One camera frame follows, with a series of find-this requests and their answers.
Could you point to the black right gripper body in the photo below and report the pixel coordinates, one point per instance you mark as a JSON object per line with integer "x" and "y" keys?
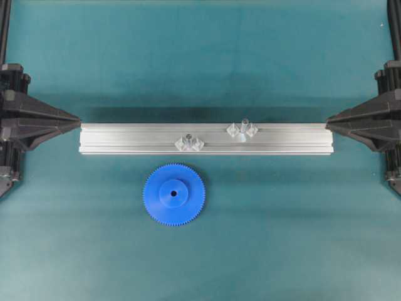
{"x": 388, "y": 79}

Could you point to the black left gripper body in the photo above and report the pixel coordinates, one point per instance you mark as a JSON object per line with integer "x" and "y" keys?
{"x": 12, "y": 78}

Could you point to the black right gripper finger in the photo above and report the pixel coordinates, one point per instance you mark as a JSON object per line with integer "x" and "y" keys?
{"x": 381, "y": 106}
{"x": 377, "y": 135}

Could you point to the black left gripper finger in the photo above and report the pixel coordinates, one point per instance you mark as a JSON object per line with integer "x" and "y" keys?
{"x": 21, "y": 105}
{"x": 27, "y": 134}

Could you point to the large blue plastic gear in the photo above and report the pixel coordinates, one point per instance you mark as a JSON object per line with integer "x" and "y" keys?
{"x": 174, "y": 194}

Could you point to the long aluminium extrusion rail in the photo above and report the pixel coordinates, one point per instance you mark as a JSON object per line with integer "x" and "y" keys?
{"x": 158, "y": 139}

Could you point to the black right frame post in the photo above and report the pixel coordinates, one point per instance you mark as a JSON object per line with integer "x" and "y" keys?
{"x": 393, "y": 13}

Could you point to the black frame post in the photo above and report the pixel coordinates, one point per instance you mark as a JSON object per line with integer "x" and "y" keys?
{"x": 5, "y": 10}
{"x": 393, "y": 13}

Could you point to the black left frame post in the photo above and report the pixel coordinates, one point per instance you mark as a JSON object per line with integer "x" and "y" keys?
{"x": 5, "y": 10}

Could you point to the right clear shaft mount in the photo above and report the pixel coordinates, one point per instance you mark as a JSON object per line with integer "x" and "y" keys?
{"x": 242, "y": 132}

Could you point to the clear shaft mount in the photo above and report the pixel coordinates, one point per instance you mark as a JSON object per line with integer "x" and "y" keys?
{"x": 242, "y": 132}
{"x": 189, "y": 143}

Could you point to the left clear shaft mount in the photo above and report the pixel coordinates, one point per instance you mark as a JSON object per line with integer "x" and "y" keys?
{"x": 189, "y": 143}

